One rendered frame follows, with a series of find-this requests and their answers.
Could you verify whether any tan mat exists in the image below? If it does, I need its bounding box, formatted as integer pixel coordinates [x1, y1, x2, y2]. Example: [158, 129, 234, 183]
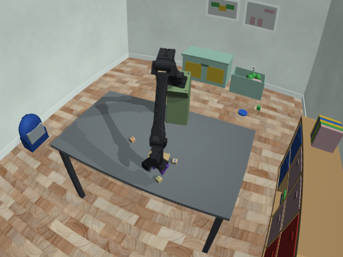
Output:
[163, 153, 170, 161]

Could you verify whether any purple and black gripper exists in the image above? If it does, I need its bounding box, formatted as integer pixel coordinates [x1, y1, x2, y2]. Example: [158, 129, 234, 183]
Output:
[153, 155, 169, 175]

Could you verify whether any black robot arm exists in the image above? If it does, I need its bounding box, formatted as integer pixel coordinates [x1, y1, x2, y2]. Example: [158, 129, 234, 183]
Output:
[142, 48, 188, 171]

